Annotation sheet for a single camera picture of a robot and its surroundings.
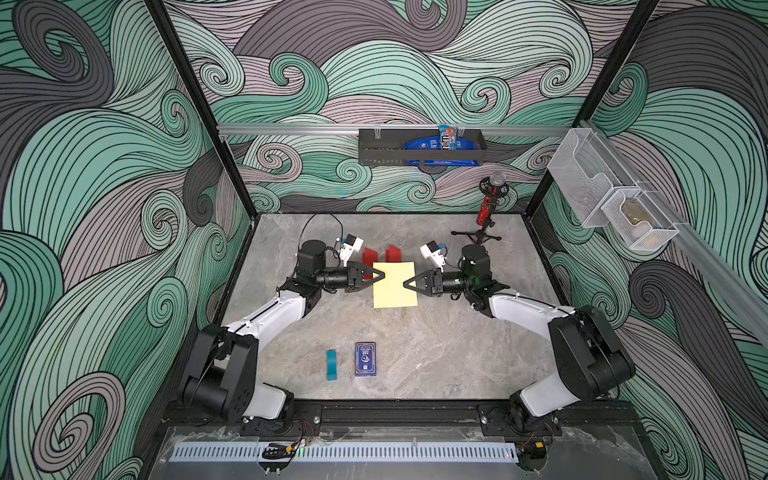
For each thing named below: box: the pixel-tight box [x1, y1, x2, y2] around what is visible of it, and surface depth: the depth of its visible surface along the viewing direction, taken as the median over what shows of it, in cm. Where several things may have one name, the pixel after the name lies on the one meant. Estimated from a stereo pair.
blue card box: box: [354, 341, 377, 377], surface depth 83 cm
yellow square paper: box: [372, 261, 418, 309], surface depth 77 cm
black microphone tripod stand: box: [451, 227, 502, 245], surface depth 109 cm
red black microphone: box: [476, 170, 509, 226], surface depth 98 cm
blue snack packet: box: [404, 125, 481, 166], surface depth 94 cm
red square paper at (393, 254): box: [385, 244, 403, 263], surface depth 109 cm
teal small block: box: [326, 349, 338, 381], surface depth 84 cm
